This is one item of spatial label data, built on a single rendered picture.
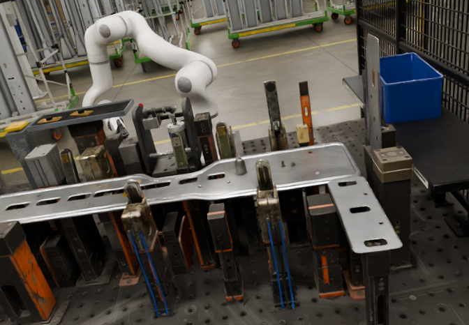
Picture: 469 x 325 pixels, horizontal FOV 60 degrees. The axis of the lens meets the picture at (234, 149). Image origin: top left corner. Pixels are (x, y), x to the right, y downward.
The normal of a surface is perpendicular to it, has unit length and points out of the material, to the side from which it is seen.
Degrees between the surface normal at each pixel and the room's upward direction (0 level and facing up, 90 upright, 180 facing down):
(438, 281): 0
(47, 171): 90
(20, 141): 90
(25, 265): 90
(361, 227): 0
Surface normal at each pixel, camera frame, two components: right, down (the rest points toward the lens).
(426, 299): -0.18, -0.89
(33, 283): 0.98, -0.15
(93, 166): -0.01, 0.44
